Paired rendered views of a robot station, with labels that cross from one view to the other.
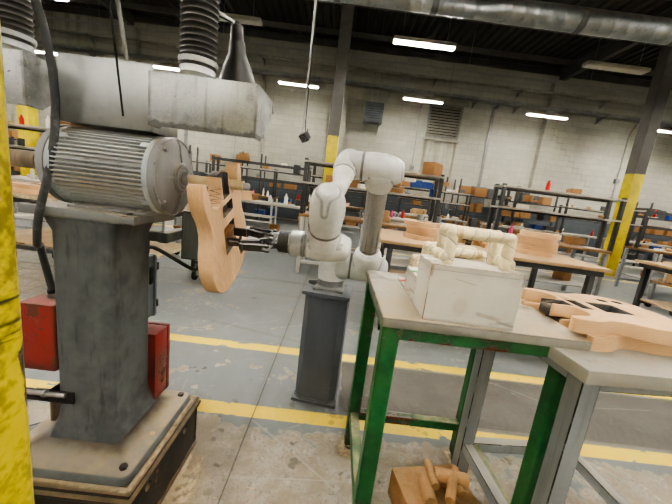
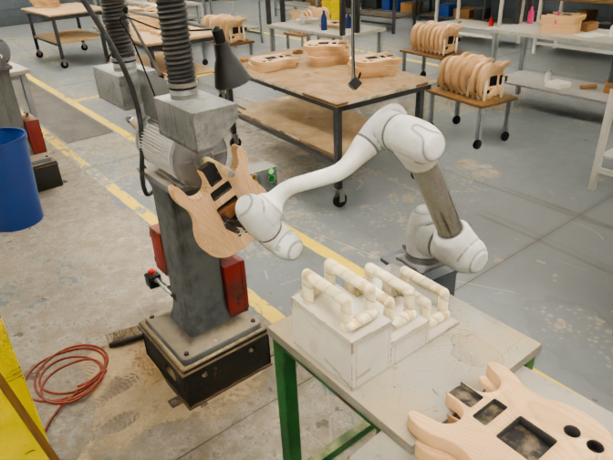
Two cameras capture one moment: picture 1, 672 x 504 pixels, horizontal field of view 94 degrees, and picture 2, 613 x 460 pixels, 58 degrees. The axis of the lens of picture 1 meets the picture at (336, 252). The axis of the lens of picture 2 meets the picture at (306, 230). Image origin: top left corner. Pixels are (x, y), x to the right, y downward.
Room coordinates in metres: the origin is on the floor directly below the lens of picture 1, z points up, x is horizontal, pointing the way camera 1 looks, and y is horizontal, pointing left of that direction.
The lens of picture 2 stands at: (0.13, -1.37, 2.06)
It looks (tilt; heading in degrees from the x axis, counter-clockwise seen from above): 29 degrees down; 53
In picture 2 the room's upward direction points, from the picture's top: 3 degrees counter-clockwise
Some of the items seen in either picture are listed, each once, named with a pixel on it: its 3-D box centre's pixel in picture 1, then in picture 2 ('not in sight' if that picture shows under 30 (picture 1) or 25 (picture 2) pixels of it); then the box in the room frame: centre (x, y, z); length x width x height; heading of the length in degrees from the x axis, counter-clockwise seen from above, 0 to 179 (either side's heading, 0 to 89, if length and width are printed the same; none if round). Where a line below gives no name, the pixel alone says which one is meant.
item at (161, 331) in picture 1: (134, 351); (224, 274); (1.22, 0.81, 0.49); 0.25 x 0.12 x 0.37; 91
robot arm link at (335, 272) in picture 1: (334, 261); (426, 229); (1.82, 0.00, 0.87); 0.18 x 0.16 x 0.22; 85
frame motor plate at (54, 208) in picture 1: (104, 210); (178, 172); (1.06, 0.80, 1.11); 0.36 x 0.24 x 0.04; 91
